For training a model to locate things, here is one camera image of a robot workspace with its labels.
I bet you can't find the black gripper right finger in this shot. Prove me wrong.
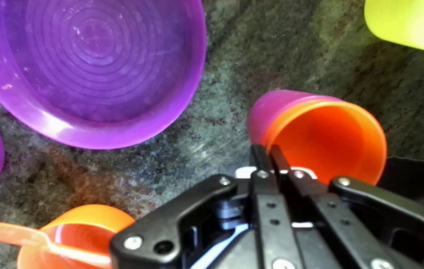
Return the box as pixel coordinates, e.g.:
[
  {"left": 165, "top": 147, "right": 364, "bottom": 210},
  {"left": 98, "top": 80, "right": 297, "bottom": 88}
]
[{"left": 270, "top": 146, "right": 424, "bottom": 269}]

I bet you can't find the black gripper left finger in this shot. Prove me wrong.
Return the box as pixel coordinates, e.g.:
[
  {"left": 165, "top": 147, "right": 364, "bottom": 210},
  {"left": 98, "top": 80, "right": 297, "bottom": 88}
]
[{"left": 109, "top": 143, "right": 306, "bottom": 269}]

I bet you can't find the orange plastic cup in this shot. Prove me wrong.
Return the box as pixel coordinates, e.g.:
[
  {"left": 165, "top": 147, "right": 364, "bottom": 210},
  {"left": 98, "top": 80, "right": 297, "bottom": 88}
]
[{"left": 262, "top": 100, "right": 388, "bottom": 186}]

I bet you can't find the green plastic cup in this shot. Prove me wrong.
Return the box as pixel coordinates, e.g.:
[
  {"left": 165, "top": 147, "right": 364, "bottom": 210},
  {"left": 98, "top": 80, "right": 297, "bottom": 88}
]
[{"left": 362, "top": 0, "right": 424, "bottom": 56}]

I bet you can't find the purple plastic cup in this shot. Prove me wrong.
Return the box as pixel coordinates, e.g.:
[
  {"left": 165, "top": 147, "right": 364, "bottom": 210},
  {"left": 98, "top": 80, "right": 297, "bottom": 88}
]
[{"left": 247, "top": 88, "right": 344, "bottom": 147}]

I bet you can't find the orange plastic bowl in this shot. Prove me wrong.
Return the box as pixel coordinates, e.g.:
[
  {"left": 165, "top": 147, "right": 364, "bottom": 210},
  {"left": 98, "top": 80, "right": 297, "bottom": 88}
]
[{"left": 16, "top": 203, "right": 137, "bottom": 269}]

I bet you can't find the purple plastic plate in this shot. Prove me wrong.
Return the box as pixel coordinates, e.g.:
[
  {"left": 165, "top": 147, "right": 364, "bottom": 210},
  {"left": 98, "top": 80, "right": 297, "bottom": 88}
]
[{"left": 0, "top": 0, "right": 209, "bottom": 150}]

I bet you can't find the orange plastic spoon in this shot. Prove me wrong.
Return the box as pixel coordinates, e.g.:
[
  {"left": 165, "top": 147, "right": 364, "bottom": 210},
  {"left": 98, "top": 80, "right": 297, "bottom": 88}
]
[{"left": 0, "top": 218, "right": 113, "bottom": 267}]

